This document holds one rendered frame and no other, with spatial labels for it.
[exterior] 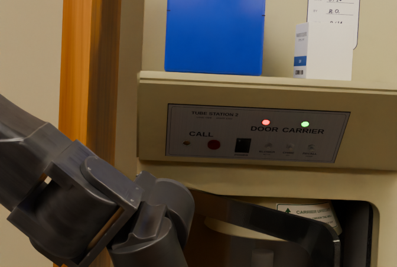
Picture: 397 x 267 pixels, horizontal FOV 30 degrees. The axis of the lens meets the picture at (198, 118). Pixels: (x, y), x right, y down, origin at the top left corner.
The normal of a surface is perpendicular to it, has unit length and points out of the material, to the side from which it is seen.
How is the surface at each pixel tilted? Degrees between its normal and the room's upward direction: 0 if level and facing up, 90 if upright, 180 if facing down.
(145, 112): 135
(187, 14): 90
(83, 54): 90
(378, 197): 90
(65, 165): 40
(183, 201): 46
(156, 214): 25
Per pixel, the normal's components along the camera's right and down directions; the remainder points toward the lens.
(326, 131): 0.00, 0.74
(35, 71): 0.04, 0.05
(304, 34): -0.99, -0.04
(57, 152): 0.60, -0.70
